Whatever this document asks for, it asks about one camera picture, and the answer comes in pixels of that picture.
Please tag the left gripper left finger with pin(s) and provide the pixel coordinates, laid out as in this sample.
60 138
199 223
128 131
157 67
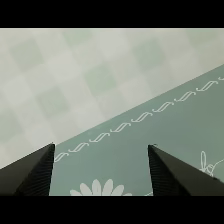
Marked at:
32 175

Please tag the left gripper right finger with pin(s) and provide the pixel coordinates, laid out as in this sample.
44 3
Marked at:
176 177

